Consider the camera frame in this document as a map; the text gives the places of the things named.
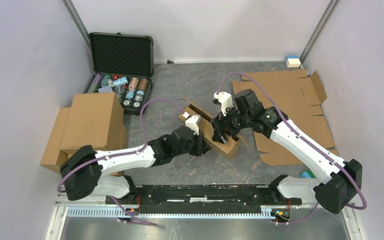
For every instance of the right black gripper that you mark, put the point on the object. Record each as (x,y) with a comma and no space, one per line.
(218,135)

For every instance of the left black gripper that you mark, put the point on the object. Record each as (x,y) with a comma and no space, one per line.
(202,147)

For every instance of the cardboard box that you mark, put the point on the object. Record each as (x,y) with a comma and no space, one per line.
(228,150)
(95,119)
(54,157)

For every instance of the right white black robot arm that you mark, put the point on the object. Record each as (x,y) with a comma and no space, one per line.
(336,180)

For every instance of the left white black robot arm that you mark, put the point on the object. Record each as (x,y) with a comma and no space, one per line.
(91,172)

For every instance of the stack of flat cardboard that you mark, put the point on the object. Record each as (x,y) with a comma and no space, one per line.
(300,97)

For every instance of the blue green white card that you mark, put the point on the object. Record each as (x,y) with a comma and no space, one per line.
(308,174)

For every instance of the white blue block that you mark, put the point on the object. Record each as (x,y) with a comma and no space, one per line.
(293,61)

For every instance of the black poker chip case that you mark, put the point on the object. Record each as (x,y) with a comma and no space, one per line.
(125,63)

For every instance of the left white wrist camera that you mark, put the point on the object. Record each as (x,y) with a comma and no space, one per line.
(192,122)

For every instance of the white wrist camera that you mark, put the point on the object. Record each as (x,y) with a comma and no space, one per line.
(225,101)
(192,122)

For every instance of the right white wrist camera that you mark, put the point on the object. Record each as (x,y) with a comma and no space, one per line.
(225,101)

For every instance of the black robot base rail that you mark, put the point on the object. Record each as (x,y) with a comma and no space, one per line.
(206,199)

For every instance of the right aluminium corner post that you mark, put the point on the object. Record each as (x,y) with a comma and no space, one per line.
(326,15)

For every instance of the aluminium corner post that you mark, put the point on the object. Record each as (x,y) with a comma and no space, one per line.
(76,18)
(326,15)

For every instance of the left aluminium corner post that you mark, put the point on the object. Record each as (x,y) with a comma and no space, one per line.
(76,18)

